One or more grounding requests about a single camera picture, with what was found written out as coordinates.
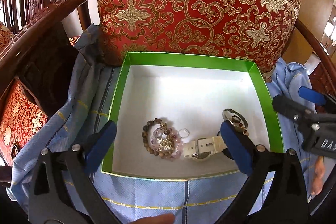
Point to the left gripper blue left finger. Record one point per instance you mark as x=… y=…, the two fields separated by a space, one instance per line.
x=97 y=145

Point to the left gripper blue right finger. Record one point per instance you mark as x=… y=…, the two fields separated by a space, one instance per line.
x=240 y=147

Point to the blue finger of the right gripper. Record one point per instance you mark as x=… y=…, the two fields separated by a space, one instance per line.
x=293 y=110
x=312 y=96

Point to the person right hand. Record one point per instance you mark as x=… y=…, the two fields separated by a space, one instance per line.
x=319 y=172

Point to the person left hand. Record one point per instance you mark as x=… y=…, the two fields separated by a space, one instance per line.
x=167 y=218

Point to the light blue striped cloth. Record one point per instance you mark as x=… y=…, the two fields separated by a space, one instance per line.
x=84 y=113

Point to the green cardboard box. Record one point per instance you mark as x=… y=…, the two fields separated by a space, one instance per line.
x=187 y=92

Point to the red cushion on left chair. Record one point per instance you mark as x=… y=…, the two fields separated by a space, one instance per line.
x=35 y=77

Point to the dark wooden chair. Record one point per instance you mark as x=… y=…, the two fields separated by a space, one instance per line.
x=278 y=190

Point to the red gold embroidered cushion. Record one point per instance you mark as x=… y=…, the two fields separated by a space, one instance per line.
x=251 y=30

